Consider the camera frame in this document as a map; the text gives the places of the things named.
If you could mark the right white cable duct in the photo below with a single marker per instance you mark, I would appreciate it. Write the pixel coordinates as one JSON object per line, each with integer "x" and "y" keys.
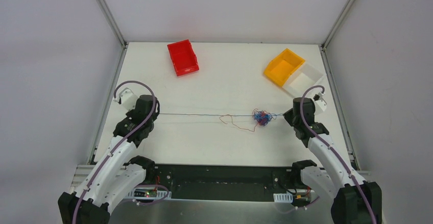
{"x": 283, "y": 197}

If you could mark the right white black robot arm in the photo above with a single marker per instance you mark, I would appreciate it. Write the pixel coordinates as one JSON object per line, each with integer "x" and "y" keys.
{"x": 352, "y": 198}

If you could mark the yellow plastic bin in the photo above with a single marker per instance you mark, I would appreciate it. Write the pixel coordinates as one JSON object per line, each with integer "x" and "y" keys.
{"x": 282, "y": 67}

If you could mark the white cable duct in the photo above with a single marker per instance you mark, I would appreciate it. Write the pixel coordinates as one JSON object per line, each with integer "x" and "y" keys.
{"x": 283, "y": 197}
{"x": 148, "y": 194}

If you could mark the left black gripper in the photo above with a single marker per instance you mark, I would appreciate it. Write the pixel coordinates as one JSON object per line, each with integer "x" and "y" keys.
{"x": 154, "y": 110}

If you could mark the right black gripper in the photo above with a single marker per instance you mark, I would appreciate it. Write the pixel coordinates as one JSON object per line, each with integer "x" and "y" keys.
{"x": 289, "y": 115}

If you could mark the white plastic bin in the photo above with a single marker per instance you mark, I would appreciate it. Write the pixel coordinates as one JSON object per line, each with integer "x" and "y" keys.
{"x": 303, "y": 78}

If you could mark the left white cable duct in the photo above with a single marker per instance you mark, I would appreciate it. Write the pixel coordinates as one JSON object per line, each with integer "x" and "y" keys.
{"x": 148, "y": 194}

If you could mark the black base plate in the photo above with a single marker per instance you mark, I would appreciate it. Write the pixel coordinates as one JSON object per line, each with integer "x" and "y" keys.
{"x": 225, "y": 183}

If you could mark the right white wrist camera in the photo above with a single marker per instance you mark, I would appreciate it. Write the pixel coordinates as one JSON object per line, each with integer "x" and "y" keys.
{"x": 319, "y": 103}

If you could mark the red plastic bin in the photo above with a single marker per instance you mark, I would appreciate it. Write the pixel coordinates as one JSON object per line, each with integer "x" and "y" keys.
{"x": 183, "y": 57}

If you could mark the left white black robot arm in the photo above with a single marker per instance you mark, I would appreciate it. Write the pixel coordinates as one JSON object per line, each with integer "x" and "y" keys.
{"x": 119, "y": 172}

